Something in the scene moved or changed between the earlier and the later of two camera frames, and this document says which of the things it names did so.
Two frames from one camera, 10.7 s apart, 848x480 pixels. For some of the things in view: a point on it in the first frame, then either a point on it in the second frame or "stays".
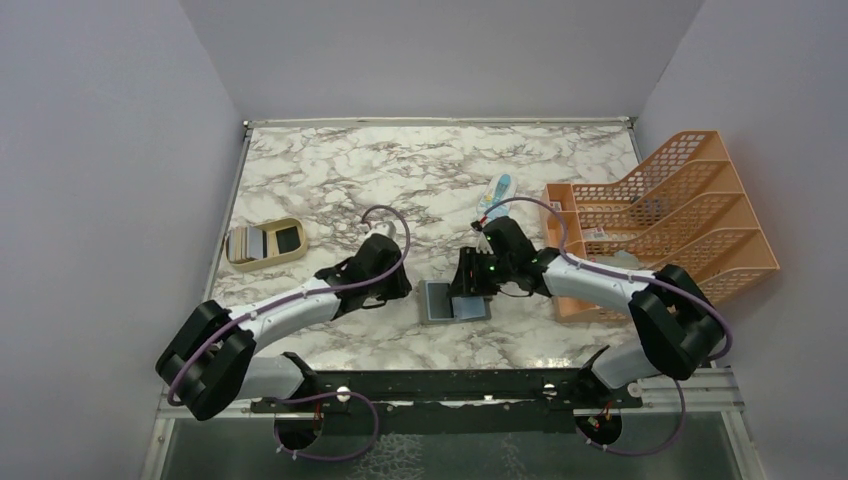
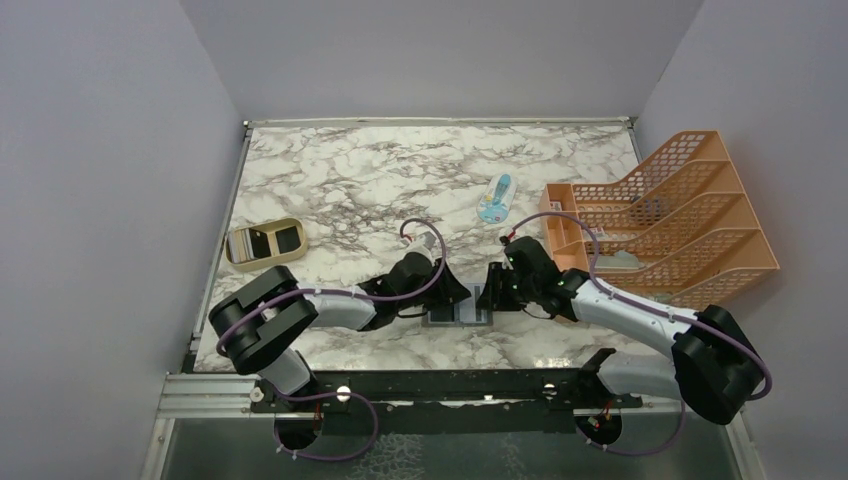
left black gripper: (399, 287) to (448, 289)
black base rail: (450, 401) stays
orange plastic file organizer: (683, 208) stays
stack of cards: (244, 243) stays
